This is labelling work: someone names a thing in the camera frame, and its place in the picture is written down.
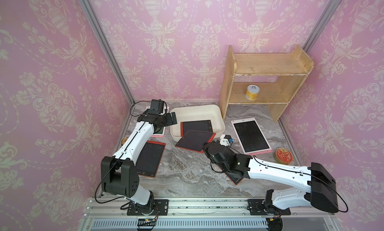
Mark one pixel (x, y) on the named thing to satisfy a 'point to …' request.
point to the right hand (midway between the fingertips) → (200, 143)
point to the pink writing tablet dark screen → (251, 137)
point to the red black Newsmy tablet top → (150, 159)
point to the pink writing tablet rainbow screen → (159, 133)
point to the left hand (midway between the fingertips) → (170, 120)
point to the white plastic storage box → (213, 113)
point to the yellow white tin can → (252, 92)
